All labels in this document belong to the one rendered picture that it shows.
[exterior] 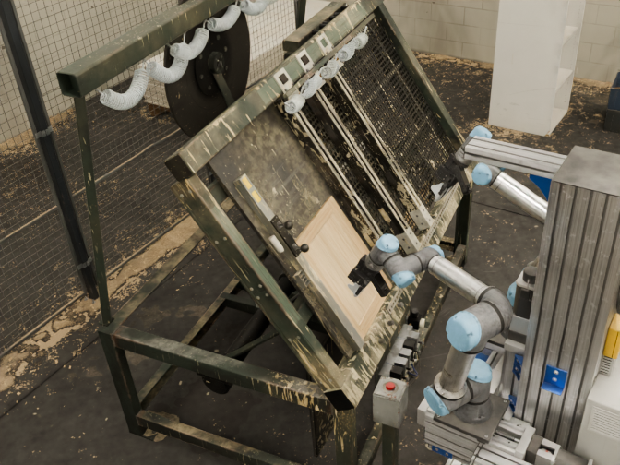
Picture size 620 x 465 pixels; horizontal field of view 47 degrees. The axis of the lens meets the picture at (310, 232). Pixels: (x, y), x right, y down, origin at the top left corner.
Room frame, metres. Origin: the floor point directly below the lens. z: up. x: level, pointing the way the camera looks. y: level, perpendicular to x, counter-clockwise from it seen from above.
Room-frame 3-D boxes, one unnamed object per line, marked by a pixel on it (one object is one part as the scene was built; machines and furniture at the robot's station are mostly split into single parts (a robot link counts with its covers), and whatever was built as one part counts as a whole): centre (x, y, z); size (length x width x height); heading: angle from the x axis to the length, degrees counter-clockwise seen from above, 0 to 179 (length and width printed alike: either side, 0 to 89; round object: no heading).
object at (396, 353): (2.46, -0.43, 0.69); 0.50 x 0.14 x 0.24; 153
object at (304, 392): (3.35, 0.00, 0.41); 2.20 x 1.38 x 0.83; 153
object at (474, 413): (1.80, -0.57, 1.09); 0.15 x 0.15 x 0.10
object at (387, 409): (2.04, -0.29, 0.84); 0.12 x 0.12 x 0.18; 63
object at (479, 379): (1.80, -0.56, 1.20); 0.13 x 0.12 x 0.14; 119
